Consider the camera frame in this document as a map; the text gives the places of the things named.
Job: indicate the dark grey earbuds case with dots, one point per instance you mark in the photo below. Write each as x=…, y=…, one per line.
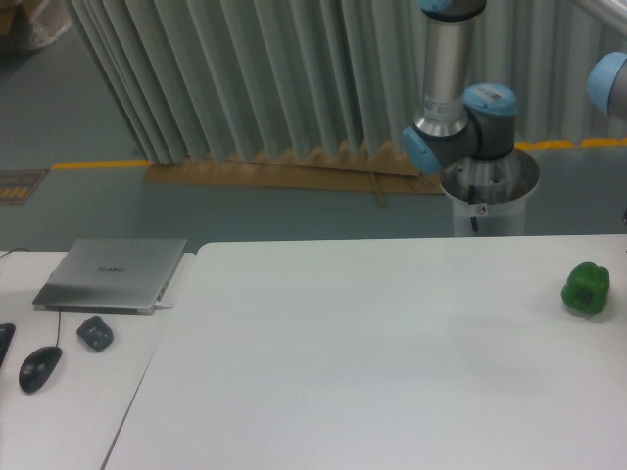
x=96, y=334

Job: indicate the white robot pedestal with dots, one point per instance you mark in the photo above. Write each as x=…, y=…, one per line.
x=489, y=197

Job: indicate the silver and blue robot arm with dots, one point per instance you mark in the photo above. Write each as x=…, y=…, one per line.
x=457, y=122

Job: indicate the white side table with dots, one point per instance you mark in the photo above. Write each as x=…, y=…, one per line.
x=73, y=420

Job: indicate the cardboard box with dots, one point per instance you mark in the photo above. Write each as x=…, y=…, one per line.
x=8, y=10

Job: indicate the clear plastic bag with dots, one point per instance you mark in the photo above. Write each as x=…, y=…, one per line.
x=42, y=23

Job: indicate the floor warning sticker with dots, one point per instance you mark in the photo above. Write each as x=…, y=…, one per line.
x=18, y=185

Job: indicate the black keyboard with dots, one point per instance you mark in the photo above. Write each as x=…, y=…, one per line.
x=7, y=331

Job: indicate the silver closed laptop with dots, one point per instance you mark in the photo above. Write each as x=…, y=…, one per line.
x=112, y=275

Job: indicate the brown cardboard sheet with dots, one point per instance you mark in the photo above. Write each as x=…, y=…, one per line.
x=381, y=173

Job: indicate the pale green pleated curtain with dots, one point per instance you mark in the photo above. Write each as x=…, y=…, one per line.
x=238, y=78

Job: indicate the black computer mouse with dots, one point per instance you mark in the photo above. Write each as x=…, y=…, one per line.
x=38, y=367

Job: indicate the green bell pepper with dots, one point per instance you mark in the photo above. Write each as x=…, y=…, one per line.
x=586, y=288

